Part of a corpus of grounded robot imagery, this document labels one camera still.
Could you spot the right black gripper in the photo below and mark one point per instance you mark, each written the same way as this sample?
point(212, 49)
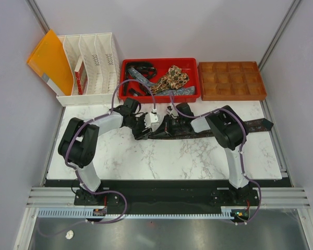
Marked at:
point(165, 126)

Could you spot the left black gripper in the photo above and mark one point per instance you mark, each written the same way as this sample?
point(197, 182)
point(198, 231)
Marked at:
point(139, 135)

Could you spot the brown blue patterned tie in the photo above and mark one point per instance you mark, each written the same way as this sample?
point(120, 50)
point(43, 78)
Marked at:
point(257, 125)

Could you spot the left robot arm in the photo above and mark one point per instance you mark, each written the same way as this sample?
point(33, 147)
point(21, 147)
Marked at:
point(79, 142)

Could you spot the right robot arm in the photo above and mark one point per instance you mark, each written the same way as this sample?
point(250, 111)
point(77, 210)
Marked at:
point(224, 125)

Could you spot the light blue paisley tie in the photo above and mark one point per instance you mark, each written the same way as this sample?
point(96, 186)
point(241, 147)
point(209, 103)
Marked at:
point(182, 91)

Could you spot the floral beige green tie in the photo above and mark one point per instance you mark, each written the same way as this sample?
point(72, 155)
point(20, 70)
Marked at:
point(174, 79)

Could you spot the orange compartment tray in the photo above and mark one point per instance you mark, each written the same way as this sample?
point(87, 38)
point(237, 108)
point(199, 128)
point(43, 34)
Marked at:
point(231, 81)

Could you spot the black dark tie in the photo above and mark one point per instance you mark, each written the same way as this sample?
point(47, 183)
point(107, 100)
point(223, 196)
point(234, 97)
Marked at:
point(146, 69)

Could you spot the white file organizer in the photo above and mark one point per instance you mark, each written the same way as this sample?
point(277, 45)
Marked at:
point(99, 55)

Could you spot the red book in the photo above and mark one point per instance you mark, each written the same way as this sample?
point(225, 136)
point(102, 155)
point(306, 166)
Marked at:
point(81, 76)

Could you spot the orange folder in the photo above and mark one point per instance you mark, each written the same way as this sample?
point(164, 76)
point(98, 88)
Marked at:
point(49, 62)

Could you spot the white crumpled paper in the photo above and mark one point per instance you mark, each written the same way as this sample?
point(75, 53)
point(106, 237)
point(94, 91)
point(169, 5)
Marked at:
point(69, 235)

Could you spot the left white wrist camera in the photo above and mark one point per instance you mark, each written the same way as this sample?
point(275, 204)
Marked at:
point(152, 121)

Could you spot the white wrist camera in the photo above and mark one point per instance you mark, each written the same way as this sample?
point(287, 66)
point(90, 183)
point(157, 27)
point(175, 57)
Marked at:
point(152, 121)
point(171, 112)

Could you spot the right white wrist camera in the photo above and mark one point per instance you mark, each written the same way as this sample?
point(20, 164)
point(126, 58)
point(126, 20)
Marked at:
point(171, 112)

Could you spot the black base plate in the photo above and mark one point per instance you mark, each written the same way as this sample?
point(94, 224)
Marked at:
point(211, 192)

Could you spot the grey cable duct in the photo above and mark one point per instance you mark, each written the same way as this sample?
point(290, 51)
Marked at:
point(93, 213)

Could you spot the aluminium frame rail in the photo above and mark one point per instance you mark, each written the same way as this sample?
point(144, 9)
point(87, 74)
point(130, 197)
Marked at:
point(278, 197)

